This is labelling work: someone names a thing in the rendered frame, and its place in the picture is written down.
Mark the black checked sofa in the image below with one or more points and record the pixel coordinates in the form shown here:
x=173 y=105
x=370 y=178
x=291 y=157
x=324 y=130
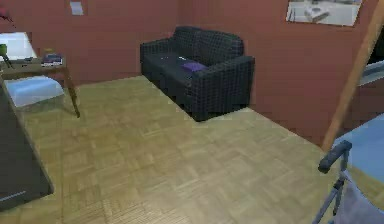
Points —
x=213 y=83

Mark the purple cushion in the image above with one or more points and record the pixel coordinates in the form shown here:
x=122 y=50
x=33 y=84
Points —
x=193 y=66

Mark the brown wooden table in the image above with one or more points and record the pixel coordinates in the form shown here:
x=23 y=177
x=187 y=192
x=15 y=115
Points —
x=33 y=69

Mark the dark grey cabinet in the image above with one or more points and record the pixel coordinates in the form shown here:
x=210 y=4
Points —
x=16 y=156

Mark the window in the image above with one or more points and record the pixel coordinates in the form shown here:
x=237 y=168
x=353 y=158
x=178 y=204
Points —
x=15 y=46

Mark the small pale wall picture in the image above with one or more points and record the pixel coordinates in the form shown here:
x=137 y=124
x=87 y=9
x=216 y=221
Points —
x=76 y=8

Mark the wooden door frame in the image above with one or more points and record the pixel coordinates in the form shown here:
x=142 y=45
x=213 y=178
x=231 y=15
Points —
x=353 y=76

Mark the framed wall picture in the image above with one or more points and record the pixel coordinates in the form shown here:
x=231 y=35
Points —
x=323 y=12

